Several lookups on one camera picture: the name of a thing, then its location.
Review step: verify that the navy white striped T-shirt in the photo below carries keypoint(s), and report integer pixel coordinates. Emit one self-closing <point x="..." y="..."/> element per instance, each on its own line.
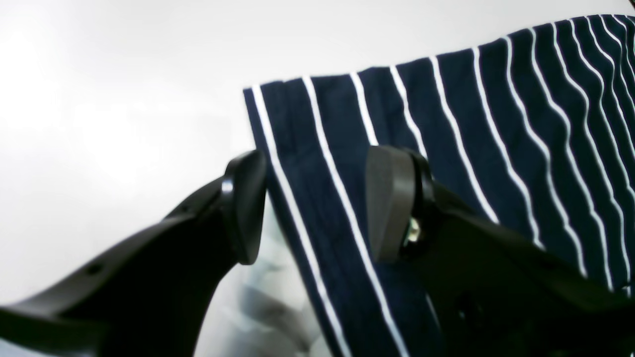
<point x="534" y="130"/>

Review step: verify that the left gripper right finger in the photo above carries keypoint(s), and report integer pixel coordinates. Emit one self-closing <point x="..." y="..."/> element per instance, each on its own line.
<point x="493" y="293"/>

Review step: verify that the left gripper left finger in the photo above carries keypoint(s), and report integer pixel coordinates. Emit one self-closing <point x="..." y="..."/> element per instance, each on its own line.
<point x="148" y="295"/>

